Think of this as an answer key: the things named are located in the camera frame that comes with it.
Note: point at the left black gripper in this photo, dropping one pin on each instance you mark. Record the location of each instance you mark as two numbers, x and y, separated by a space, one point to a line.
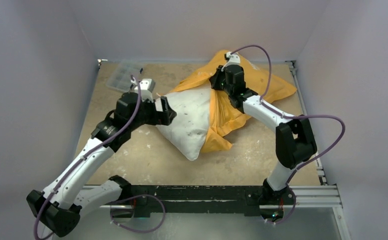
168 114

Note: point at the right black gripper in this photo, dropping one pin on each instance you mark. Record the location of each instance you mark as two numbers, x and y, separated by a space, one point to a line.
218 77

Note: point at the white pillow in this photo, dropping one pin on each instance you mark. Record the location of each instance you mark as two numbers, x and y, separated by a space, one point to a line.
189 128

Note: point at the orange Mickey Mouse pillowcase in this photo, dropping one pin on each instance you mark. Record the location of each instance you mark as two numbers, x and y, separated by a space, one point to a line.
223 117

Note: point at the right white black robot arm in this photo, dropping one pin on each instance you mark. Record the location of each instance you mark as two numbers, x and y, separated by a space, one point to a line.
295 142

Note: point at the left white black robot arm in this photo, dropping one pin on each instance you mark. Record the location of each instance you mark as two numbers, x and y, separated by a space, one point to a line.
60 205

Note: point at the clear plastic organizer box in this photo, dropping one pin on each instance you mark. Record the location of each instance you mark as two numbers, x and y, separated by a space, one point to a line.
120 79

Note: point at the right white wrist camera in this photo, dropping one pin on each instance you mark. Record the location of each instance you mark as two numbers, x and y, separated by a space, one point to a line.
231 59

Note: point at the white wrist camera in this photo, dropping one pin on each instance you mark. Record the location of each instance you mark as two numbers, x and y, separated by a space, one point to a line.
145 88
231 59

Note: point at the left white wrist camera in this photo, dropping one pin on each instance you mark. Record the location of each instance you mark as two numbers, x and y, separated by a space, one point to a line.
145 88

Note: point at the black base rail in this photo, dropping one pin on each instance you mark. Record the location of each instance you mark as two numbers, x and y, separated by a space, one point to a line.
249 200

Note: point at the aluminium frame profile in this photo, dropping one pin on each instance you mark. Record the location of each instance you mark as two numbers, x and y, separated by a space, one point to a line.
148 158

